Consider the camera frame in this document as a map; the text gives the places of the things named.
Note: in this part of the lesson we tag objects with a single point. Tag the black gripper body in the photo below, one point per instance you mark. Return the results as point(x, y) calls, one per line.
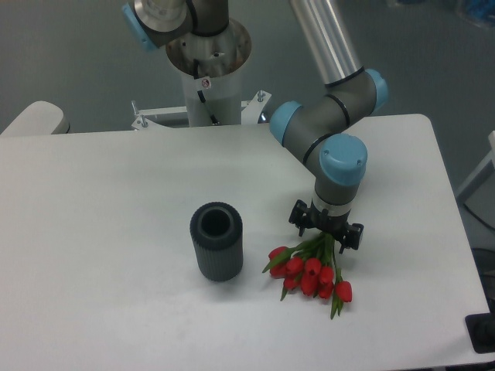
point(334, 225)

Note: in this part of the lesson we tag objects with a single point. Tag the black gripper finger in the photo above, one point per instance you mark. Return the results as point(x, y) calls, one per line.
point(303, 216)
point(350, 237)

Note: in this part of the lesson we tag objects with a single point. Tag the red tulip bouquet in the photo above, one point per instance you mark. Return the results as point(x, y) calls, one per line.
point(311, 267)

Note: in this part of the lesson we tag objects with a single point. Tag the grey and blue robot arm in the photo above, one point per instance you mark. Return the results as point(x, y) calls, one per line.
point(316, 136)

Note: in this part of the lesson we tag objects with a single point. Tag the dark grey ribbed vase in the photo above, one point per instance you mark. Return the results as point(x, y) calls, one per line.
point(216, 230)

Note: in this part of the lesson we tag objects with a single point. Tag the black device at table edge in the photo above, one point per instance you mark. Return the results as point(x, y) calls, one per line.
point(481, 332)

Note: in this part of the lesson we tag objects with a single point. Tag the blue object top right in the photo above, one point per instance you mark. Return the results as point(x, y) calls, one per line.
point(476, 12)

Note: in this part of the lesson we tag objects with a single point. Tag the white chair backrest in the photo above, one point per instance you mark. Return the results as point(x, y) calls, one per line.
point(39, 118)

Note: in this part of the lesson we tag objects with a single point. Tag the white pedestal base frame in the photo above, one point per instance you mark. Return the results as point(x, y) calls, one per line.
point(251, 112)

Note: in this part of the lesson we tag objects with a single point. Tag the white furniture leg frame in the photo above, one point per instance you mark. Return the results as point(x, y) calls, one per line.
point(475, 179)

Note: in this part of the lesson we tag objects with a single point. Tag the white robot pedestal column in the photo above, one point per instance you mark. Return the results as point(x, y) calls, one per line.
point(211, 69)

